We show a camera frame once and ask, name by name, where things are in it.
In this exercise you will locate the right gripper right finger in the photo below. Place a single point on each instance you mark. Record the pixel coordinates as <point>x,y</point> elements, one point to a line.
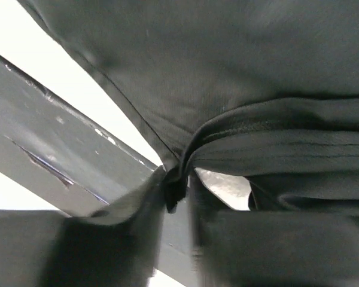
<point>255,248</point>

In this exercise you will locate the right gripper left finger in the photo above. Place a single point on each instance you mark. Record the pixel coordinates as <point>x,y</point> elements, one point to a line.
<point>115,246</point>

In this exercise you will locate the black t-shirt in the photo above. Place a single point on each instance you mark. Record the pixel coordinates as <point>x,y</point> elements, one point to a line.
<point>268,90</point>

